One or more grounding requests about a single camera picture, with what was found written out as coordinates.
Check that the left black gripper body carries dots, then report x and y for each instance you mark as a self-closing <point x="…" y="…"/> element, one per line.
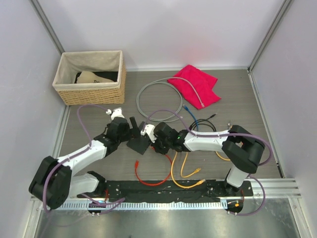
<point x="126" y="135"/>

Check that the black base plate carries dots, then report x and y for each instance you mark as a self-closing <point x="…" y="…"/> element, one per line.
<point x="134" y="191"/>

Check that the pink folded cloth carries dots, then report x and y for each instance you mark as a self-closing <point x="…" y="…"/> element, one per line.
<point x="195" y="86"/>

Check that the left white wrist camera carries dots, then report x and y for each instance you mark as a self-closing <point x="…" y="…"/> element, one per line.
<point x="115" y="113"/>

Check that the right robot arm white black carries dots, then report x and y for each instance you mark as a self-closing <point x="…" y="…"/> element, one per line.
<point x="243" y="149"/>

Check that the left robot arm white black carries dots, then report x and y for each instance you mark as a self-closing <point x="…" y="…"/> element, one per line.
<point x="57" y="178"/>

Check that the black network switch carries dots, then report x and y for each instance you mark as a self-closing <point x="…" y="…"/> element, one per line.
<point x="139" y="144"/>

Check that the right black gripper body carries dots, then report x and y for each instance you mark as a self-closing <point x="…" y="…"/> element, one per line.
<point x="163" y="146"/>

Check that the beige cloth in basket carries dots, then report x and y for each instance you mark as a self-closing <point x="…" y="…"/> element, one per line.
<point x="96" y="77"/>

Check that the wicker basket with liner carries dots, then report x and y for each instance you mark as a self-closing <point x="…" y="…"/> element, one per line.
<point x="73" y="93"/>

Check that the white slotted cable duct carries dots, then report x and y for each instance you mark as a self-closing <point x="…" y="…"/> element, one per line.
<point x="82" y="205"/>

